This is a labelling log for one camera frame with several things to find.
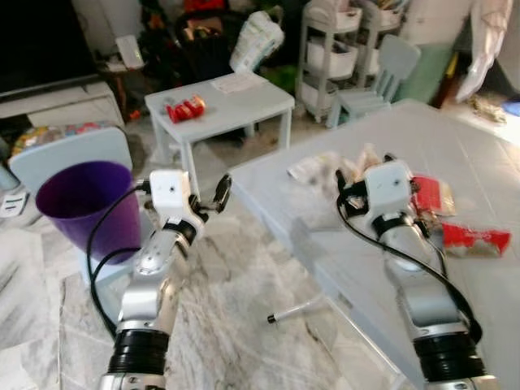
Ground red snack packet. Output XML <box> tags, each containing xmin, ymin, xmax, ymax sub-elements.
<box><xmin>412</xmin><ymin>174</ymin><xmax>457</xmax><ymax>217</ymax></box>

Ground purple plastic rubbish bin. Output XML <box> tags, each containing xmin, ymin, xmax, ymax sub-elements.
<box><xmin>35</xmin><ymin>160</ymin><xmax>144</xmax><ymax>266</ymax></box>

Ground clear plastic wrapper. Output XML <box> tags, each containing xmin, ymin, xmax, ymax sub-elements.
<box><xmin>288</xmin><ymin>149</ymin><xmax>363</xmax><ymax>184</ymax></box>

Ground red flat snack wrapper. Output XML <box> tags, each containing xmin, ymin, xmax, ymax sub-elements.
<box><xmin>441</xmin><ymin>223</ymin><xmax>513</xmax><ymax>258</ymax></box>

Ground small white table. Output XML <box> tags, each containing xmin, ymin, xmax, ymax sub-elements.
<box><xmin>145</xmin><ymin>71</ymin><xmax>295</xmax><ymax>176</ymax></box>

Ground red toy figure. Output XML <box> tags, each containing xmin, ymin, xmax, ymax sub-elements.
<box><xmin>165</xmin><ymin>94</ymin><xmax>207</xmax><ymax>124</ymax></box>

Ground white printed paper sheet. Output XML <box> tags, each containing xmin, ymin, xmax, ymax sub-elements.
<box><xmin>211</xmin><ymin>72</ymin><xmax>266</xmax><ymax>95</ymax></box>

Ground white marker pen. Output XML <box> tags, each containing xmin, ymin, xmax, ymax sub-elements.
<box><xmin>266</xmin><ymin>296</ymin><xmax>327</xmax><ymax>324</ymax></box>

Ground white trolley shelf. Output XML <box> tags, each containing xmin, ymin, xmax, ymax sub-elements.
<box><xmin>297</xmin><ymin>0</ymin><xmax>363</xmax><ymax>103</ymax></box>
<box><xmin>357</xmin><ymin>0</ymin><xmax>408</xmax><ymax>79</ymax></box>

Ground pale green child chair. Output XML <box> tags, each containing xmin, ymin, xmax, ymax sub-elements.
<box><xmin>325</xmin><ymin>34</ymin><xmax>423</xmax><ymax>129</ymax></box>

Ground dark decorated christmas tree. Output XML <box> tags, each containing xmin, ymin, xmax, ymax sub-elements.
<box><xmin>138</xmin><ymin>0</ymin><xmax>245</xmax><ymax>83</ymax></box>

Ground round wooden side table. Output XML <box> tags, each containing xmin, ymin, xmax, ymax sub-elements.
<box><xmin>97</xmin><ymin>62</ymin><xmax>148</xmax><ymax>115</ymax></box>

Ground white diaper pack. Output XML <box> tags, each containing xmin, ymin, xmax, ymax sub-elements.
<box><xmin>230</xmin><ymin>9</ymin><xmax>286</xmax><ymax>75</ymax></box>

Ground light blue child chair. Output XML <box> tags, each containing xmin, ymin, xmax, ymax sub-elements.
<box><xmin>8</xmin><ymin>125</ymin><xmax>136</xmax><ymax>287</ymax></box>

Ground colourful baby bouncer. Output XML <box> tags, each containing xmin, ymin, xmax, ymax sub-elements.
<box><xmin>12</xmin><ymin>121</ymin><xmax>107</xmax><ymax>156</ymax></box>

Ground white tablet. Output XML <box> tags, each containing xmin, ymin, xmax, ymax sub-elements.
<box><xmin>115</xmin><ymin>34</ymin><xmax>148</xmax><ymax>71</ymax></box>

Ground white hanging garment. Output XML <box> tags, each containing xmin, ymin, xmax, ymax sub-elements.
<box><xmin>455</xmin><ymin>0</ymin><xmax>514</xmax><ymax>103</ymax></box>

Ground white television cabinet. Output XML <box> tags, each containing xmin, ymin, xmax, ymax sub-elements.
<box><xmin>0</xmin><ymin>80</ymin><xmax>124</xmax><ymax>132</ymax></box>

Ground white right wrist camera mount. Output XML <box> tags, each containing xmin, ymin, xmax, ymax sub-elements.
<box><xmin>362</xmin><ymin>160</ymin><xmax>416</xmax><ymax>221</ymax></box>

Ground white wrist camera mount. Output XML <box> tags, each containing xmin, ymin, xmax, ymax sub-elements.
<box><xmin>362</xmin><ymin>160</ymin><xmax>416</xmax><ymax>221</ymax></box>
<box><xmin>149</xmin><ymin>170</ymin><xmax>193</xmax><ymax>226</ymax></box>

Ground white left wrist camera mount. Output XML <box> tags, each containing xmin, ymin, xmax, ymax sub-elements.
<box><xmin>149</xmin><ymin>170</ymin><xmax>193</xmax><ymax>226</ymax></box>

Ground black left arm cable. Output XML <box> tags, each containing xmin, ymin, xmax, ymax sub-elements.
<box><xmin>85</xmin><ymin>182</ymin><xmax>155</xmax><ymax>338</ymax></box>

